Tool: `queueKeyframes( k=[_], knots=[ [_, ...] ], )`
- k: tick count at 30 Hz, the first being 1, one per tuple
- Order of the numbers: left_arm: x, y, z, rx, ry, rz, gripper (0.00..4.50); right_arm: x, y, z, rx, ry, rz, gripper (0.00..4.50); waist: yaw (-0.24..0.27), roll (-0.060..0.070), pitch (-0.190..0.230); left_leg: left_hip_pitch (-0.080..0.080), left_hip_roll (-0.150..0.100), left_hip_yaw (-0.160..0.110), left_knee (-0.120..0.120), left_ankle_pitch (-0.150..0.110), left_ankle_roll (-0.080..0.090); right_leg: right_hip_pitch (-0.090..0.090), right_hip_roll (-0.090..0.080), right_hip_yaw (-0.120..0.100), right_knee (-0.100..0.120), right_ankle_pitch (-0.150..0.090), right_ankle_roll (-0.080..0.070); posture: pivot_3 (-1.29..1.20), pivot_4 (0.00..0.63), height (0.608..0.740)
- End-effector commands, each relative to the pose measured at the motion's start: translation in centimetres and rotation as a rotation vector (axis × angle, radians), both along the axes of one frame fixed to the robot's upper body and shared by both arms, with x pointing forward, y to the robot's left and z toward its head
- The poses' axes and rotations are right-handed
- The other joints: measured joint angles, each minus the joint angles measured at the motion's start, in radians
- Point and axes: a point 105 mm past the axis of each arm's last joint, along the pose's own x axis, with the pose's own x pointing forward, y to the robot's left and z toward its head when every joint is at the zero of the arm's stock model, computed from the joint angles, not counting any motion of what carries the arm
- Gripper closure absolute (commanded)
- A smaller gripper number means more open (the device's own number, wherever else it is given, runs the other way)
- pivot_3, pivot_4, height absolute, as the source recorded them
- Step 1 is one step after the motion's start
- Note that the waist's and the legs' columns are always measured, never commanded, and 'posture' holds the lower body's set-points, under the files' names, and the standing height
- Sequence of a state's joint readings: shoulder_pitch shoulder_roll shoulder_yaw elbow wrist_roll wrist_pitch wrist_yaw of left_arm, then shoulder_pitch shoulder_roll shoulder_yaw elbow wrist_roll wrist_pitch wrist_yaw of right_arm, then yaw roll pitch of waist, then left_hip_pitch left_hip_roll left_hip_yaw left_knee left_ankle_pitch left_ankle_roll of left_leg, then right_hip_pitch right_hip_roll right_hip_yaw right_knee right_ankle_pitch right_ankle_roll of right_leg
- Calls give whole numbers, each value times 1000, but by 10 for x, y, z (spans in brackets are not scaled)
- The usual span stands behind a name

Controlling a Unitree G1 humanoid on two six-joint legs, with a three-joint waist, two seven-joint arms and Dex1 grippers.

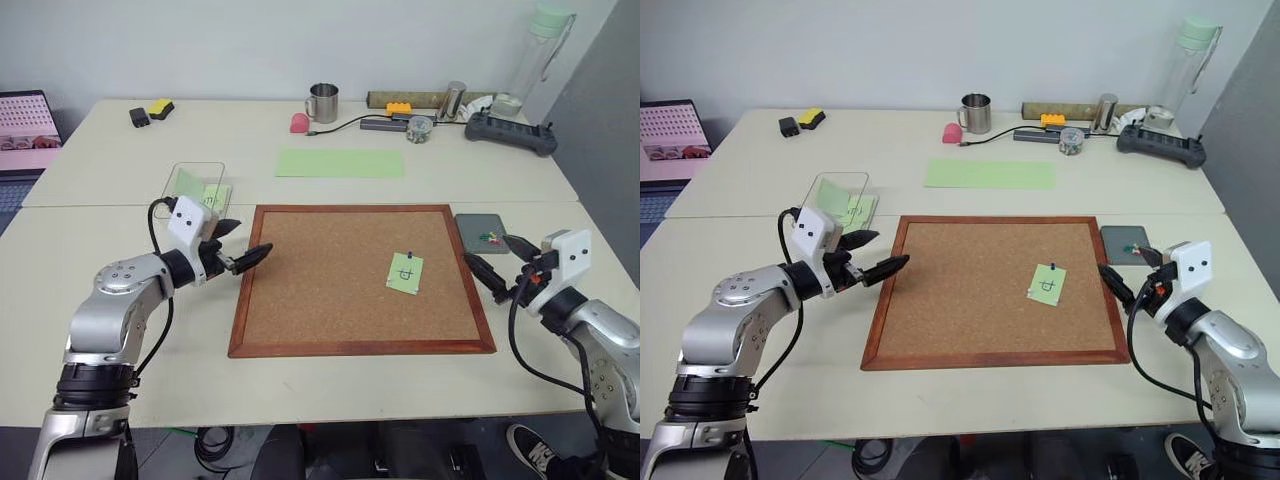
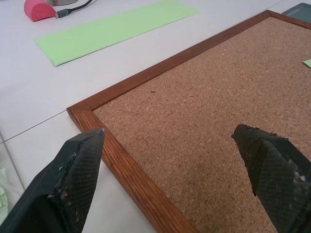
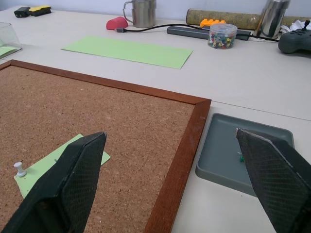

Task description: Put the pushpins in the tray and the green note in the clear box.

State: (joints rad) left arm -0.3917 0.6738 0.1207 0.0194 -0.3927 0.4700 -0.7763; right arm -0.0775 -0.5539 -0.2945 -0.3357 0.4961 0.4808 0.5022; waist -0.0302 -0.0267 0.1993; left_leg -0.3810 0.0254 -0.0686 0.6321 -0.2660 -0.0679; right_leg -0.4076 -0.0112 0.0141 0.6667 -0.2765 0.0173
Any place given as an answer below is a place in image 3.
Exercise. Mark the white push pin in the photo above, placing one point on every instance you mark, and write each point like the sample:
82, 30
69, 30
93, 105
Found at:
20, 170

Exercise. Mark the grey plastic tray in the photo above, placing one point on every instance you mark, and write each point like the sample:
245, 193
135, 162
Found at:
221, 150

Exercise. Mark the green push pin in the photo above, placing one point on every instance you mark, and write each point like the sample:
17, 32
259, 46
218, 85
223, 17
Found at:
241, 159

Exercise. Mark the steel tumbler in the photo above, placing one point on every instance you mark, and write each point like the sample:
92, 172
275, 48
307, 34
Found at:
273, 18

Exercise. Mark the mottled olive rolled mat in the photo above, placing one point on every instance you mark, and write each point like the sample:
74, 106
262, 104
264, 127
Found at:
233, 18

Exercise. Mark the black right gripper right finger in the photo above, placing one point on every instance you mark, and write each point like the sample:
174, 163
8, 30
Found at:
272, 179

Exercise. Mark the clear jar of push pins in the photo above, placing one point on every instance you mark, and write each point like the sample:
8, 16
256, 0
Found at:
222, 36

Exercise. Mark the black small box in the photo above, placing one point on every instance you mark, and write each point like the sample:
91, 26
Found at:
22, 12

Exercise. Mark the clear plastic container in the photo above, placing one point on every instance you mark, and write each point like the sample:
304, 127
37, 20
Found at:
8, 40

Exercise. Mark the wooden framed cork board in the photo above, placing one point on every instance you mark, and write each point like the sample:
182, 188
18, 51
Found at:
102, 116

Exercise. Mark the dark grey usb hub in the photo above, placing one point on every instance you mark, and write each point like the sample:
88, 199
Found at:
187, 32

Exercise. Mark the crumpled white paper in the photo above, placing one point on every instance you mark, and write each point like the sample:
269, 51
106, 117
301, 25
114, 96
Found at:
295, 25

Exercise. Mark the orange toy building brick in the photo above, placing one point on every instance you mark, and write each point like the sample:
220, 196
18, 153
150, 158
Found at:
211, 22

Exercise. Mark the long green paper sheet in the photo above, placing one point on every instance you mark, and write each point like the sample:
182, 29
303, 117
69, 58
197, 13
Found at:
128, 51

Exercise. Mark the red rounded plastic object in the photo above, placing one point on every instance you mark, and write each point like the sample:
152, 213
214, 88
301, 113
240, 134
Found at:
117, 23

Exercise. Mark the small green paper note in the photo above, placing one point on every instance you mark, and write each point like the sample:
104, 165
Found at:
46, 162

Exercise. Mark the dark grey game controller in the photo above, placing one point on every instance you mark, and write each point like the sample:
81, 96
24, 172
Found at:
295, 42

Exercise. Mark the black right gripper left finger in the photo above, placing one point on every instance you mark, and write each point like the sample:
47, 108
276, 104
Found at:
73, 184

